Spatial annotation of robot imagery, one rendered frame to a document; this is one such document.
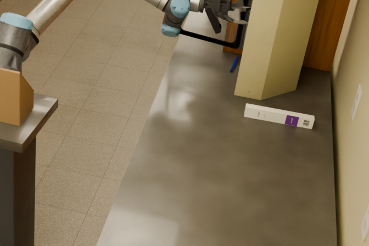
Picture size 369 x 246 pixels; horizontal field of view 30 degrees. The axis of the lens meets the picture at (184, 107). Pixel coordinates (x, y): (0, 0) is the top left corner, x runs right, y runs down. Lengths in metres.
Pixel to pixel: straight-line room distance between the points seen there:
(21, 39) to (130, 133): 1.76
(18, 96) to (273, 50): 0.98
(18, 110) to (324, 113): 1.20
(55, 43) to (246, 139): 2.72
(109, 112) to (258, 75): 1.73
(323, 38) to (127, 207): 1.32
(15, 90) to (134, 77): 2.35
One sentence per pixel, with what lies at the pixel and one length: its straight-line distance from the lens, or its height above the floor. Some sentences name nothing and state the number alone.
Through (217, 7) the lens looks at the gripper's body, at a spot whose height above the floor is 1.26.
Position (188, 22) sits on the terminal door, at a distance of 3.03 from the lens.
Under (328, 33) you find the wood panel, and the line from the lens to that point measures 3.03.
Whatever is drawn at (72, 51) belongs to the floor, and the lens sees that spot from 4.91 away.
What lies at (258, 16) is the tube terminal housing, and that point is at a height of 1.30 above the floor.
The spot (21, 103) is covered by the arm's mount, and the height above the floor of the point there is 1.02.
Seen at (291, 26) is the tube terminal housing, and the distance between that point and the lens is 2.67.
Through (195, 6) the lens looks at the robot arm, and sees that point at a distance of 2.72.
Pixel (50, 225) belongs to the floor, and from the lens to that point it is 3.44.
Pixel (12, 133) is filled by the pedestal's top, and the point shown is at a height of 0.94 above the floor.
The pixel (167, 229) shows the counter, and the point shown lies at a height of 0.94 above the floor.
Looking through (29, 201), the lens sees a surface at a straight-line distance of 2.79.
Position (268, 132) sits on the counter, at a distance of 2.57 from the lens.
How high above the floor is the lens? 2.33
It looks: 32 degrees down
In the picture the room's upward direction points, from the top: 9 degrees clockwise
